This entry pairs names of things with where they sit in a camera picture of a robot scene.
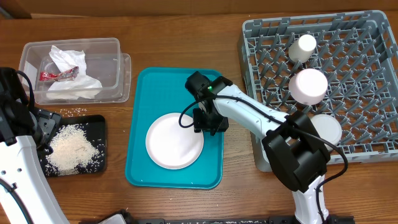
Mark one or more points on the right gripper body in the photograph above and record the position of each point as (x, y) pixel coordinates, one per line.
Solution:
(209, 118)

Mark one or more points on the white cup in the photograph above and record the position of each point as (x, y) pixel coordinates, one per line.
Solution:
(302, 49)

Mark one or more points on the pink plate with rice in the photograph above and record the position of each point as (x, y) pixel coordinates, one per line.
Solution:
(171, 144)

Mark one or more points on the spilled rice grains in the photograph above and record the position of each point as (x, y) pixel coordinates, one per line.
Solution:
(73, 112)

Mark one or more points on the teal plastic tray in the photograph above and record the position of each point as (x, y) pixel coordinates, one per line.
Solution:
(160, 91)

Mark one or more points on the black tray bin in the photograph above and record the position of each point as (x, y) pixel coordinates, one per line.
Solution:
(97, 127)

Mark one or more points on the grey bowl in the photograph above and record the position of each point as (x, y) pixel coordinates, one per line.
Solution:
(327, 127)

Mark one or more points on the pile of white rice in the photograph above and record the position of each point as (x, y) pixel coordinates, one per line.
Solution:
(74, 152)

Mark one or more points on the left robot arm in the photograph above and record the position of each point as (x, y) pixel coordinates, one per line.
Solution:
(26, 132)

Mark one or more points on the grey dish rack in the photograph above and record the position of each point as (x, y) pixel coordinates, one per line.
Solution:
(356, 51)

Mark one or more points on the white napkin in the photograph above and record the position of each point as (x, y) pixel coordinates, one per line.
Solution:
(79, 85)

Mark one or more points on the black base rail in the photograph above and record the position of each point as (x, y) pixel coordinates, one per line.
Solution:
(123, 216)

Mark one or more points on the red snack wrapper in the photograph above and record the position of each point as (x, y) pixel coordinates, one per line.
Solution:
(67, 75)

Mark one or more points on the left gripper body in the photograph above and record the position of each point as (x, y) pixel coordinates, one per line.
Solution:
(47, 122)

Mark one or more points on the clear plastic bin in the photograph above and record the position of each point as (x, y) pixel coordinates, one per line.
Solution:
(104, 59)

